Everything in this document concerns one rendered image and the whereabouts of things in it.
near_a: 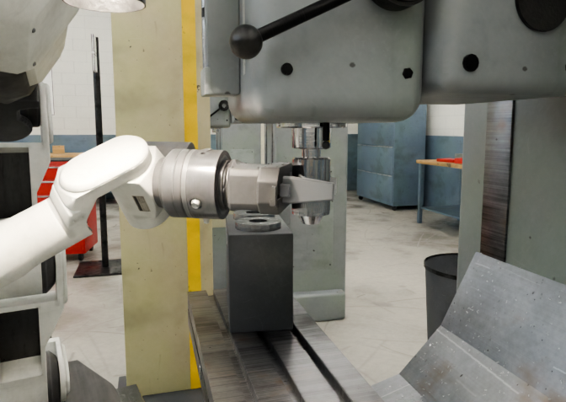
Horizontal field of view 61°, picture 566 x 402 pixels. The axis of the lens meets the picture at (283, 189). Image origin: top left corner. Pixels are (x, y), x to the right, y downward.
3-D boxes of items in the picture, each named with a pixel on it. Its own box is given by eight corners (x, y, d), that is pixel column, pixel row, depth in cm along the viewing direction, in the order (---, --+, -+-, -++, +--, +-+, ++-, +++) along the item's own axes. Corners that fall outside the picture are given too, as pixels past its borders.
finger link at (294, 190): (333, 204, 57) (281, 202, 58) (334, 177, 56) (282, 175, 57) (333, 206, 55) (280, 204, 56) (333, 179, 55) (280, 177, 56)
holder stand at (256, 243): (229, 334, 90) (227, 227, 87) (226, 293, 111) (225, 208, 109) (293, 329, 91) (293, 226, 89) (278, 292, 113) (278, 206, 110)
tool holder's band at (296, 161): (337, 164, 60) (337, 156, 59) (317, 167, 56) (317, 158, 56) (305, 163, 62) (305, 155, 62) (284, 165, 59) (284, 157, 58)
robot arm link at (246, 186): (277, 152, 53) (173, 150, 55) (275, 238, 54) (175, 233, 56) (293, 147, 66) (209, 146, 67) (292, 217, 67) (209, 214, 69)
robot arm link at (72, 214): (155, 152, 58) (46, 207, 54) (175, 200, 65) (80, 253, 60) (133, 125, 62) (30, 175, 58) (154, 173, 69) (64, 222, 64)
